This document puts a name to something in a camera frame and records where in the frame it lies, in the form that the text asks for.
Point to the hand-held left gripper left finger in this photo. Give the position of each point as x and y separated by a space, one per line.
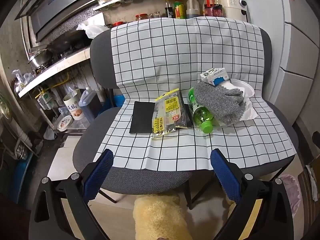
98 177

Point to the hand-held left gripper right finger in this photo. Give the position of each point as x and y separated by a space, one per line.
225 177

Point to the grey knitted glove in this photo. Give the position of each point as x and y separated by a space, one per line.
217 102

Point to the green plastic bottle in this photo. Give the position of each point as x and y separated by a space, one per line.
202 117

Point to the white printed bowl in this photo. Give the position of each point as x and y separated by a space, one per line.
63 123

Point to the dark snack packet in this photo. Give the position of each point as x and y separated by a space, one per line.
186 120

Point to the white paper napkin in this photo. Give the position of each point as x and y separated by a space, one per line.
250 112

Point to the blue plastic jug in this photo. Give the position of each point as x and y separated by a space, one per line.
90 105

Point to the yellow plush slipper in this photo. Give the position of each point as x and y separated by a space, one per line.
160 217

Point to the white printed bucket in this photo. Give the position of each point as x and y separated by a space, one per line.
73 107

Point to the blue plastic basin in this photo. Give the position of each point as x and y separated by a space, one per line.
117 101

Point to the steel bowl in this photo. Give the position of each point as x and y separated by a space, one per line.
22 152

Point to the yellow snack packet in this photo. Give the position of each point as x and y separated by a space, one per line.
167 115

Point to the white green valve box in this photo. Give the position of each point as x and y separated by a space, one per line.
45 100

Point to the blue white milk carton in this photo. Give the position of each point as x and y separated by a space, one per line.
215 76

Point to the grey office chair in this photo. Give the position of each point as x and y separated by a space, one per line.
102 62

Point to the white kitchen counter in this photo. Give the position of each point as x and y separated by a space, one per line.
50 72

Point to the clear plastic bags bundle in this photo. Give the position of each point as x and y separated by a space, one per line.
21 78

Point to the white black checkered cloth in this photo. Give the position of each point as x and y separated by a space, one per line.
175 55

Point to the steel pot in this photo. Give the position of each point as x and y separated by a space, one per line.
38 58

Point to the black wok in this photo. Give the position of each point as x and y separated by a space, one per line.
67 40

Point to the white plastic bag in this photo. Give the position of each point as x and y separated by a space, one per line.
93 30

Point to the white refrigerator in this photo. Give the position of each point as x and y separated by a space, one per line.
300 42

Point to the red lid jar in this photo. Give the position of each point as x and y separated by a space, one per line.
141 17

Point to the red sauce jar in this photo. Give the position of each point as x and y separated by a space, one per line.
213 11

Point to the dark liquid jug red cap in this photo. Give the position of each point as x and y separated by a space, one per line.
193 7

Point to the steel range hood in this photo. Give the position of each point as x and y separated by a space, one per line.
62 7

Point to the white kitchen appliance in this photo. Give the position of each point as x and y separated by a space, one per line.
231 3

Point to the green yellow bottle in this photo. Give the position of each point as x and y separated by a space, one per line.
179 8

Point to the dark sauce bottle yellow cap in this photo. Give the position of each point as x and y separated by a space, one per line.
169 8

